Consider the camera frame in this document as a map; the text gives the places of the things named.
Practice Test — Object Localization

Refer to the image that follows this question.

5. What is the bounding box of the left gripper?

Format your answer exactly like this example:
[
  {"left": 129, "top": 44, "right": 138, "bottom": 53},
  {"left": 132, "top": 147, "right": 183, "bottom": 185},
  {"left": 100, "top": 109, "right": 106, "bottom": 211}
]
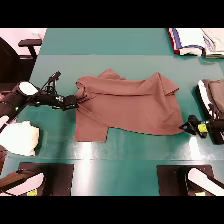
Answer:
[{"left": 59, "top": 94, "right": 81, "bottom": 111}]

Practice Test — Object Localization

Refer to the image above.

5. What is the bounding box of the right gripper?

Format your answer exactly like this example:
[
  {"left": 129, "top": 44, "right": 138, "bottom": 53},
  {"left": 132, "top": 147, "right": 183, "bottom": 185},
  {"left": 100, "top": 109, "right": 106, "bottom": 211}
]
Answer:
[{"left": 179, "top": 114, "right": 210, "bottom": 138}]

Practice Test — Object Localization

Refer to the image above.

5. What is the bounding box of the brown shirt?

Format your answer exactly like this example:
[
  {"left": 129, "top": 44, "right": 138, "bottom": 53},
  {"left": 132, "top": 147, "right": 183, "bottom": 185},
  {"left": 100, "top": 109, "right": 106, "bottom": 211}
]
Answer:
[{"left": 73, "top": 68, "right": 185, "bottom": 143}]

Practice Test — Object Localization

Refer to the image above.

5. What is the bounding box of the grey-brown garment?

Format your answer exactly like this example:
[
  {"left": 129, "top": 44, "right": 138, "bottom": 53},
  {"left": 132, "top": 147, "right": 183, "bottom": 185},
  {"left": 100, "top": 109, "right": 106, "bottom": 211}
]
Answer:
[{"left": 203, "top": 78, "right": 224, "bottom": 120}]

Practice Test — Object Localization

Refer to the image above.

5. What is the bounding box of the black chair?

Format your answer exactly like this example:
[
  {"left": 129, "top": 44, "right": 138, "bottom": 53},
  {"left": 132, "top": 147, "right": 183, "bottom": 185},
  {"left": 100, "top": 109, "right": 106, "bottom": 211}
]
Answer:
[{"left": 0, "top": 36, "right": 44, "bottom": 85}]

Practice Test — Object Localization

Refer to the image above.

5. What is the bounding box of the white garment with striped edge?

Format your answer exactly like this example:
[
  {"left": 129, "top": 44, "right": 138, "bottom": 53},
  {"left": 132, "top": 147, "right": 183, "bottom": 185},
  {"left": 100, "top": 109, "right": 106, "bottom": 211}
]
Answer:
[{"left": 167, "top": 27, "right": 207, "bottom": 57}]

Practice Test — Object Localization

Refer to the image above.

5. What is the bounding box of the beige garment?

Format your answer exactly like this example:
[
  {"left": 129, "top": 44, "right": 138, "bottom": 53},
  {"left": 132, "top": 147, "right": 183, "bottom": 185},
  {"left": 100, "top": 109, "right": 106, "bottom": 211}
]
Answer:
[{"left": 201, "top": 27, "right": 224, "bottom": 60}]

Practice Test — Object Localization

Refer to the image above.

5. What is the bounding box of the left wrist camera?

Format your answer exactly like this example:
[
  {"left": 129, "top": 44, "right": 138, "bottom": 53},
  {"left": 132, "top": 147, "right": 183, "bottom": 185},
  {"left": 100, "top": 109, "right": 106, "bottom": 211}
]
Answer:
[{"left": 45, "top": 70, "right": 63, "bottom": 89}]

